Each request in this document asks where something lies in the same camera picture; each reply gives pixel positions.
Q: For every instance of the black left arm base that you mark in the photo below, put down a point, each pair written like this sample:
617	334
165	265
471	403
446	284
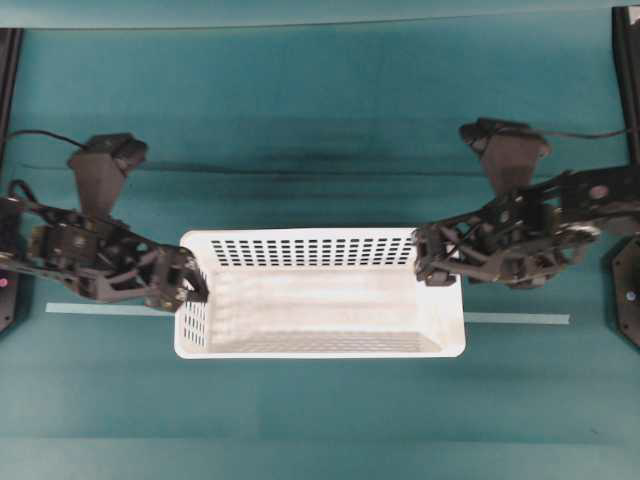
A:
11	299

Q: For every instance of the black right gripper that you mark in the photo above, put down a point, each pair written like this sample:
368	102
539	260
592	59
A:
522	236

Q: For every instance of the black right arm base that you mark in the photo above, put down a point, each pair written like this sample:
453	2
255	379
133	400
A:
620	267

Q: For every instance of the black frame rail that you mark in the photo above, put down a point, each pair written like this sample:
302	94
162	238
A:
625	47
11	40

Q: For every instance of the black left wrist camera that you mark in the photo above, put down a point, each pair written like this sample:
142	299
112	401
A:
101	169

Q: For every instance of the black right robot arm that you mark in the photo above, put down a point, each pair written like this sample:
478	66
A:
608	197

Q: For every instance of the white perforated plastic basket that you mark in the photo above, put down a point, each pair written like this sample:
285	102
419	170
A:
315	293

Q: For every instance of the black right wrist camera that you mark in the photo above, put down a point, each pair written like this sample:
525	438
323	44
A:
508	151

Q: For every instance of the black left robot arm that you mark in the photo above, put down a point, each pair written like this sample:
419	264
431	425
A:
16	227

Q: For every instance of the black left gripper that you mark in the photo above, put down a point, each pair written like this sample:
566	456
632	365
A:
103	260

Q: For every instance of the black right frame rail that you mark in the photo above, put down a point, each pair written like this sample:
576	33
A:
625	47

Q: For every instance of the pale tape strip on table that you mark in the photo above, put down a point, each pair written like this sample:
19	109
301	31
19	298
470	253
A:
135	310

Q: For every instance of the black left frame rail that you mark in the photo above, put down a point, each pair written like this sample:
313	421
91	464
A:
11	40

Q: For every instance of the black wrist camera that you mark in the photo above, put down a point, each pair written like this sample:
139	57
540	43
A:
508	151
101	169

